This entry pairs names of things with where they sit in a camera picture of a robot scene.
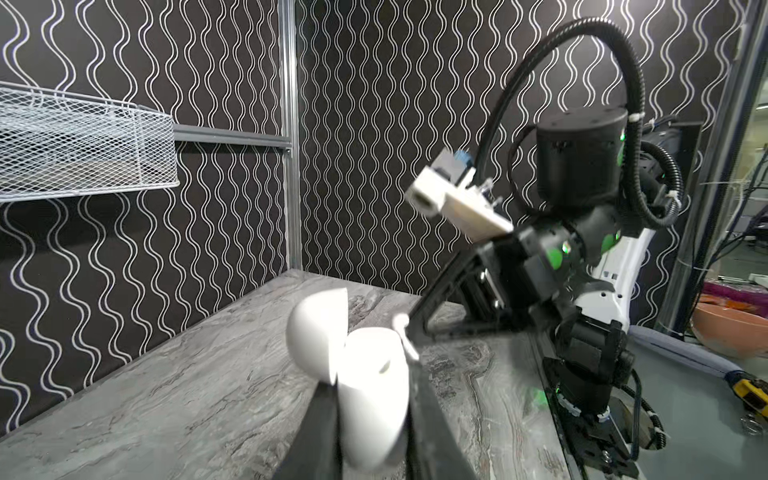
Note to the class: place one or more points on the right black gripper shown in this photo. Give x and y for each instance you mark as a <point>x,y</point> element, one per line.
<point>505,285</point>

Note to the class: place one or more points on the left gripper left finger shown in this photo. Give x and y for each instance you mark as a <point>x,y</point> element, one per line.
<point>315,452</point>

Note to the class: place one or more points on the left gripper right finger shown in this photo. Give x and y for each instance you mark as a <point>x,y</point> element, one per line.
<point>432,451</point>

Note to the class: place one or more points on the white round charging case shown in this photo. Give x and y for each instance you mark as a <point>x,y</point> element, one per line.
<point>366,366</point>

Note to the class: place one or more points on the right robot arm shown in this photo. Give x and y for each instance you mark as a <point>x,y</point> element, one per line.
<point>593,158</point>

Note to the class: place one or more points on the pink bowl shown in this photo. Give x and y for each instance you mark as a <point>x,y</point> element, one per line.
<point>728,331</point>

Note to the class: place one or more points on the yellow black hand tool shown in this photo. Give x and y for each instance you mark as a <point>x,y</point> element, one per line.
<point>752,391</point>

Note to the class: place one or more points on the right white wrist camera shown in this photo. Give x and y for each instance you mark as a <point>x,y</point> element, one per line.
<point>443,188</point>

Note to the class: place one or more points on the white wire mesh basket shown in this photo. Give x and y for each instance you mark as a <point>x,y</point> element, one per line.
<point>57,144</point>

